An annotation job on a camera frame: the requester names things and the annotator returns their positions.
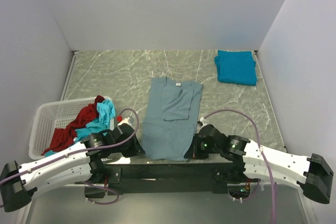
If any grey-blue t-shirt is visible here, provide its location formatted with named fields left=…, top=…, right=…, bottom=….
left=141, top=77, right=203, bottom=161

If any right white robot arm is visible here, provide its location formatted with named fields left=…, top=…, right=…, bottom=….
left=184, top=124, right=334, bottom=204

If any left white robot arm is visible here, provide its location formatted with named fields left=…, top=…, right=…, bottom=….
left=1, top=124, right=145, bottom=212

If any black base crossbar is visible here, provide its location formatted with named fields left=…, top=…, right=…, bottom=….
left=88, top=163, right=258, bottom=195

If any teal t-shirt in basket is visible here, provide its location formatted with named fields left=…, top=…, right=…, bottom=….
left=43, top=99, right=115, bottom=157

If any dark red t-shirt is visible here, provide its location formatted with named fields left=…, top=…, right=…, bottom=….
left=42, top=95, right=104, bottom=155

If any folded teal t-shirt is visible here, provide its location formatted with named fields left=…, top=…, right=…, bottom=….
left=214, top=50, right=257, bottom=86

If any white plastic laundry basket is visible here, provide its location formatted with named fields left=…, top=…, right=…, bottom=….
left=28, top=97, right=114, bottom=160

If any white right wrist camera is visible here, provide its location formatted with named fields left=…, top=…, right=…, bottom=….
left=197, top=117, right=208, bottom=128

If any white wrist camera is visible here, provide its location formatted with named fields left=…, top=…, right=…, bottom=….
left=117, top=115, right=134, bottom=127
left=197, top=117, right=208, bottom=128

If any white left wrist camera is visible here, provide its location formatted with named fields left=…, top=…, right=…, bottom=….
left=117, top=115, right=134, bottom=127

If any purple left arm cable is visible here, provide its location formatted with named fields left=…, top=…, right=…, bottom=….
left=0, top=108, right=140, bottom=209

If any aluminium frame rail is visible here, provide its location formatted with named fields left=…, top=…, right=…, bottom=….
left=70, top=163, right=305, bottom=188

